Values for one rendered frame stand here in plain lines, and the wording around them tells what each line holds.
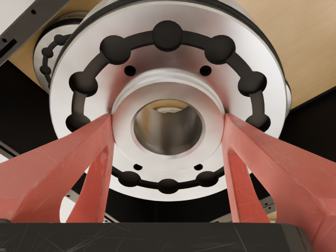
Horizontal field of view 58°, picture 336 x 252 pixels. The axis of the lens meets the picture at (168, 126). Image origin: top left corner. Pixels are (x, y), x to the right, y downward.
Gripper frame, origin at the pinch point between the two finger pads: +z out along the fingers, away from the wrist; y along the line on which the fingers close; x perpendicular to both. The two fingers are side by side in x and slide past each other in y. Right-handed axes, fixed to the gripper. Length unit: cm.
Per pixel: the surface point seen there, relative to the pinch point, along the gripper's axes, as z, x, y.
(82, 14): 20.5, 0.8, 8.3
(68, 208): 36, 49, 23
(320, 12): 22.0, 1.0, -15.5
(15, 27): 11.6, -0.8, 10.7
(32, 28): 11.6, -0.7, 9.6
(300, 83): 22.4, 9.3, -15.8
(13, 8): 34.6, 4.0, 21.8
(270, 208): 12.7, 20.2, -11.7
